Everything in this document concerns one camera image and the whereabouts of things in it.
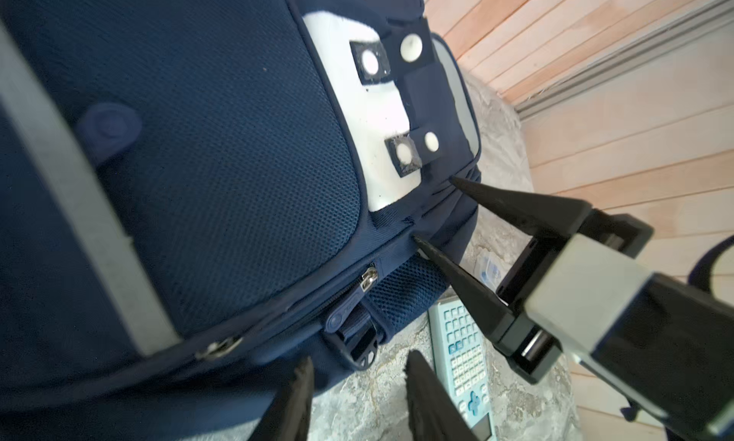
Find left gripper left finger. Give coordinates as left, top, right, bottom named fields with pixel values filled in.
left=248, top=357, right=315, bottom=441

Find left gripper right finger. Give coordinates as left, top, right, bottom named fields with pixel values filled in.
left=404, top=349, right=477, bottom=441

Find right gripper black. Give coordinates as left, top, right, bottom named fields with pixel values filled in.
left=413, top=177, right=654, bottom=384

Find light green calculator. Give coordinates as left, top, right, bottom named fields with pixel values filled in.
left=428, top=297, right=496, bottom=440

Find navy blue student backpack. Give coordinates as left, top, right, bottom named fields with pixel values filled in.
left=1, top=0, right=481, bottom=431

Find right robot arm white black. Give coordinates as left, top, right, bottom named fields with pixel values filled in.
left=416, top=178, right=733, bottom=440

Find clear plastic small case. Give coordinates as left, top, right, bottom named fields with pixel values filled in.
left=475, top=248, right=505, bottom=292

